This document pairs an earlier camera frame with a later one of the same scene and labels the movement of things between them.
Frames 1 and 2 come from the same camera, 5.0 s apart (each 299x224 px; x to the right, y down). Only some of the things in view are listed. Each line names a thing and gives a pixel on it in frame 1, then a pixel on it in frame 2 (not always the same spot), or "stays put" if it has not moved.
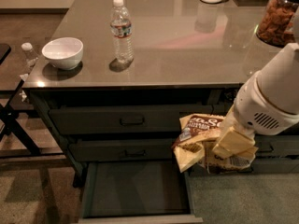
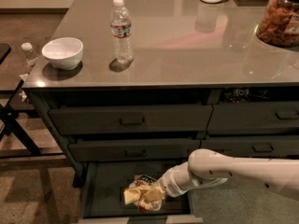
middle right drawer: [277, 145] stays put
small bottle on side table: [29, 54] stays put
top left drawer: [123, 120] stays put
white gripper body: [255, 107] to [167, 184]
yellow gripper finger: [233, 143] to [153, 195]
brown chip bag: [193, 146] to [134, 193]
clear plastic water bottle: [121, 30] stays put
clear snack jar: [276, 26] stays put
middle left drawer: [122, 150] stays put
